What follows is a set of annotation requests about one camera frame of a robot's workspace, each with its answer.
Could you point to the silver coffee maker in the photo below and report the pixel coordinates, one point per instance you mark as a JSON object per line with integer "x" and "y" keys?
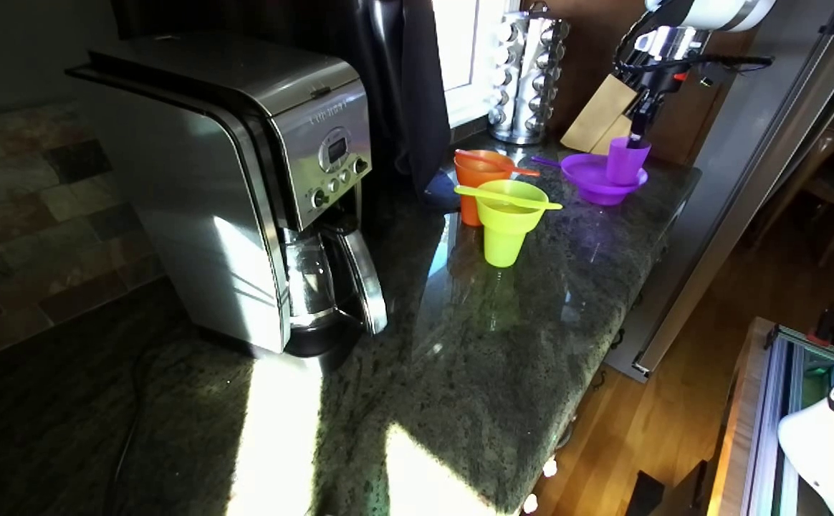
{"x": 228, "y": 147}

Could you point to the green plastic spoon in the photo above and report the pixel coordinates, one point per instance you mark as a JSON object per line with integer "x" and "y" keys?
{"x": 504, "y": 197}

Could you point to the purple plastic cup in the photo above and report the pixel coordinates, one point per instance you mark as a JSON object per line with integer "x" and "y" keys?
{"x": 625, "y": 159}

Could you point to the purple plastic plate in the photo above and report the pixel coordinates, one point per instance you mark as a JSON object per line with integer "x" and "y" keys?
{"x": 590, "y": 173}

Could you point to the dark hanging cloth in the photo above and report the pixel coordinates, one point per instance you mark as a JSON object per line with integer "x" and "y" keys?
{"x": 398, "y": 57}

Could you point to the orange plastic cup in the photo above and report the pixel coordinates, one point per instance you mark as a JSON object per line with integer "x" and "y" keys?
{"x": 481, "y": 163}

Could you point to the orange plastic spoon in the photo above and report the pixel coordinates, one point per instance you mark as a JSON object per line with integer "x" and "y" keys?
{"x": 527, "y": 173}

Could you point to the green plastic cup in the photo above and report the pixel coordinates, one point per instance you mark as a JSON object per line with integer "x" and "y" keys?
{"x": 504, "y": 228}

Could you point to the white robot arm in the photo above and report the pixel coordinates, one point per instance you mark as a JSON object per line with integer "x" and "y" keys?
{"x": 708, "y": 14}

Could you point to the purple plastic bowl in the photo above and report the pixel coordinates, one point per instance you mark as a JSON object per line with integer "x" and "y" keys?
{"x": 602, "y": 197}

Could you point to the glass coffee carafe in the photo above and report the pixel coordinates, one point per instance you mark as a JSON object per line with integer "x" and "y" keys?
{"x": 332, "y": 291}

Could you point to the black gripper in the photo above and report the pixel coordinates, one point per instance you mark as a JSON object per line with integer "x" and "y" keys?
{"x": 656, "y": 61}

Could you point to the chrome spice rack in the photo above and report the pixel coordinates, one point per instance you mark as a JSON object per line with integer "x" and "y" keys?
{"x": 527, "y": 67}

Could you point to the wooden knife block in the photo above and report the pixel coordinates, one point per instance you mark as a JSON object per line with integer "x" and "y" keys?
{"x": 600, "y": 119}

